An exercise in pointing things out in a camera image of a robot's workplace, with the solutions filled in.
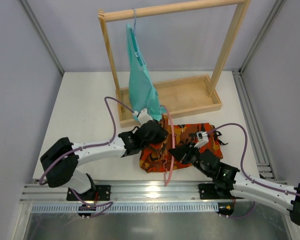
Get left controller board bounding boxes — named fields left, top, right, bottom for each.
left=77, top=204, right=96, bottom=219

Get slotted cable duct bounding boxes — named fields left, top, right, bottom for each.
left=30, top=202, right=219, bottom=214

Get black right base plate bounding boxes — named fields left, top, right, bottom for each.
left=197, top=183, right=233, bottom=200

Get blue wire hanger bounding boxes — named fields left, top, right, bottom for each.
left=131, top=8, right=148, bottom=68

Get pink plastic hanger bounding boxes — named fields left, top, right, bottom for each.
left=161, top=105, right=178, bottom=187

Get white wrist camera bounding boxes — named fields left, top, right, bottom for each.
left=132, top=108, right=153, bottom=125
left=194, top=131, right=209, bottom=149

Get aluminium rail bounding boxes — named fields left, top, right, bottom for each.
left=232, top=70, right=277, bottom=182
left=19, top=179, right=294, bottom=205

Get orange camouflage trousers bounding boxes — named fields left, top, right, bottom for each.
left=139, top=116, right=228, bottom=174

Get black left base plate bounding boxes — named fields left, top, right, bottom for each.
left=66, top=184, right=111, bottom=202

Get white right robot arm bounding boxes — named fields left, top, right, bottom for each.
left=168, top=144, right=300, bottom=226

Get right controller board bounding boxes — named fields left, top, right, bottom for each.
left=216, top=205, right=235, bottom=218

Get wooden clothes rack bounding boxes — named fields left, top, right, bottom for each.
left=97, top=0, right=250, bottom=118

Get aluminium front rail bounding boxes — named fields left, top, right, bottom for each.
left=19, top=179, right=294, bottom=205

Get controller board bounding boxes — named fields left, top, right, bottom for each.
left=77, top=204, right=96, bottom=219
left=216, top=205, right=235, bottom=218

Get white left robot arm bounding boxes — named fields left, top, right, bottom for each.
left=39, top=120, right=168, bottom=195

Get aluminium right side rail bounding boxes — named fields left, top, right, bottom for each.
left=232, top=70, right=277, bottom=182

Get teal t-shirt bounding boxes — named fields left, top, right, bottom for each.
left=125, top=23, right=165, bottom=121

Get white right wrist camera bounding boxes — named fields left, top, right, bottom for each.
left=194, top=131, right=209, bottom=149

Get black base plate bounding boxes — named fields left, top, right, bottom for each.
left=197, top=183, right=233, bottom=200
left=66, top=184, right=111, bottom=202

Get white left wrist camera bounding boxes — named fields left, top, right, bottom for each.
left=132, top=108, right=153, bottom=125

